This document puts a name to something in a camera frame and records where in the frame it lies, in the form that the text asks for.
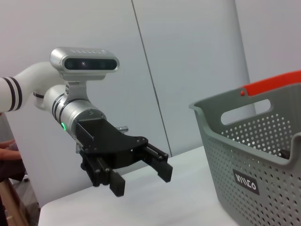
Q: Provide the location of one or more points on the seated person dark clothes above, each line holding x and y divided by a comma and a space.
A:
9, 162

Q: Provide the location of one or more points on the orange basket latch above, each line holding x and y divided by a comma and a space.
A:
270, 82

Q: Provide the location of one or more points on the short metal left wrist stub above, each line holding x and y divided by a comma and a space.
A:
122, 128

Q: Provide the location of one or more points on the metal left wrist connector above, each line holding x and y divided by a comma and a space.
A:
77, 147

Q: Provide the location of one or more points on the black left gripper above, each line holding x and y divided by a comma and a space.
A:
110, 143

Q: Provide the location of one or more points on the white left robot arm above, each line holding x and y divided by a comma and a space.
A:
35, 73

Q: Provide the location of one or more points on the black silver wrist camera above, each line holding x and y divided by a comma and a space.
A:
82, 63

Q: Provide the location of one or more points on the grey perforated storage basket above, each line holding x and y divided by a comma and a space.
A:
235, 164

